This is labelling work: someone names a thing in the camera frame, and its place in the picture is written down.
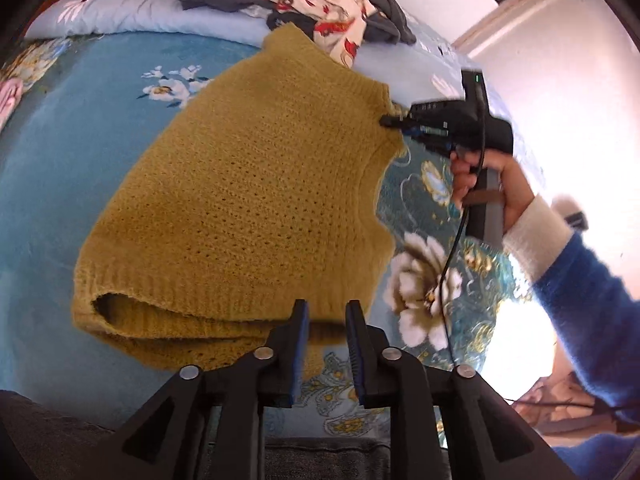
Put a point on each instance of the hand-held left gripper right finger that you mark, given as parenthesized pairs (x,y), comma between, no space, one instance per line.
(357,360)

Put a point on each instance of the blue floral bed sheet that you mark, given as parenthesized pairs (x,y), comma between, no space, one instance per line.
(65,170)

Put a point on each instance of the mustard yellow knit sweater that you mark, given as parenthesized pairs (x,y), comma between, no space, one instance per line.
(240,200)

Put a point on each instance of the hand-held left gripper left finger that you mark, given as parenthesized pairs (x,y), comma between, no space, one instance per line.
(299,355)

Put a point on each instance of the light blue floral quilt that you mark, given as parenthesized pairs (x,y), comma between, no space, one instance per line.
(150,12)

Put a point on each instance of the person's right hand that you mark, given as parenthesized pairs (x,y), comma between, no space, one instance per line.
(515,190)

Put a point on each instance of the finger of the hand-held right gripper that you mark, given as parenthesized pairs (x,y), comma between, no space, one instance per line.
(425,132)
(395,121)

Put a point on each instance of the person's right forearm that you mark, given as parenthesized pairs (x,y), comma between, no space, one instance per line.
(590,310)

